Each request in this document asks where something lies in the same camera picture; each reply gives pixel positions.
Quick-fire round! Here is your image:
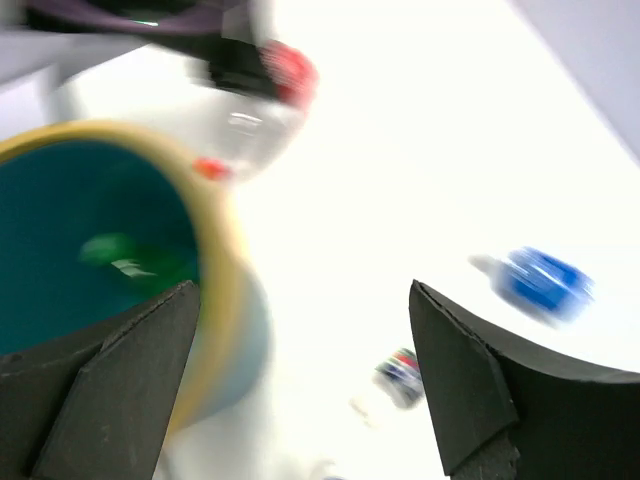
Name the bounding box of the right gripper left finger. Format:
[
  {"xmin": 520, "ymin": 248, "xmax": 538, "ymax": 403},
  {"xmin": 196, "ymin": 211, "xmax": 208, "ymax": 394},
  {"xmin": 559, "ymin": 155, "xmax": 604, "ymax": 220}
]
[{"xmin": 1, "ymin": 281, "xmax": 200, "ymax": 479}]

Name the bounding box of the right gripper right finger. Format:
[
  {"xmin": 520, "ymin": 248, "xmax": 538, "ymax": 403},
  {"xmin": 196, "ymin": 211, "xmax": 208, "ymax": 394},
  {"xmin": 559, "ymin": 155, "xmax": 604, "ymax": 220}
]
[{"xmin": 409, "ymin": 281, "xmax": 639, "ymax": 479}]

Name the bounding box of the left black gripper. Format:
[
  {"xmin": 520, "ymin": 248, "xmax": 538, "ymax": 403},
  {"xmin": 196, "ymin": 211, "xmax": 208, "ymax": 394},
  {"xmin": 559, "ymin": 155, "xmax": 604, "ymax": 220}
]
[{"xmin": 24, "ymin": 1, "xmax": 279, "ymax": 99}]

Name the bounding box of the red label water bottle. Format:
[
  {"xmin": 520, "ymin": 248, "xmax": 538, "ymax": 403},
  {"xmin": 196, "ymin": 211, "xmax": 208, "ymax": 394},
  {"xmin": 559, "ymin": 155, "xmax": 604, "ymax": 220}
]
[{"xmin": 193, "ymin": 40, "xmax": 318, "ymax": 181}]

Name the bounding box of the small pepsi label bottle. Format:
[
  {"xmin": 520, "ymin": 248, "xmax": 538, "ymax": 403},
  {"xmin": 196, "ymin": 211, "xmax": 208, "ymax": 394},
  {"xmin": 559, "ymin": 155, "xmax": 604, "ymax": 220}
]
[{"xmin": 350, "ymin": 348, "xmax": 424, "ymax": 423}]

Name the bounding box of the green plastic bottle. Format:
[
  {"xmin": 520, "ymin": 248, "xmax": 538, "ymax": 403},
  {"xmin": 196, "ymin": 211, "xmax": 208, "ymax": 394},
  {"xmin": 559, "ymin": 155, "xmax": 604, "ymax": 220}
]
[{"xmin": 79, "ymin": 233, "xmax": 199, "ymax": 296}]

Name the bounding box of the teal bin with yellow rim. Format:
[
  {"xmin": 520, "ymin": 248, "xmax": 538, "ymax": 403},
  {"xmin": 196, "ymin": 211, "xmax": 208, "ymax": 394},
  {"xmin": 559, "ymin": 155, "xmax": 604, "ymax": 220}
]
[{"xmin": 1, "ymin": 121, "xmax": 269, "ymax": 430}]

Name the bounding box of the blue label bottle lying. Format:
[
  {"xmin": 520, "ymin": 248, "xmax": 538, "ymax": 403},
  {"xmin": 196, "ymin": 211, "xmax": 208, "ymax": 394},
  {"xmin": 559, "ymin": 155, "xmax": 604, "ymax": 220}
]
[{"xmin": 468, "ymin": 247, "xmax": 594, "ymax": 329}]

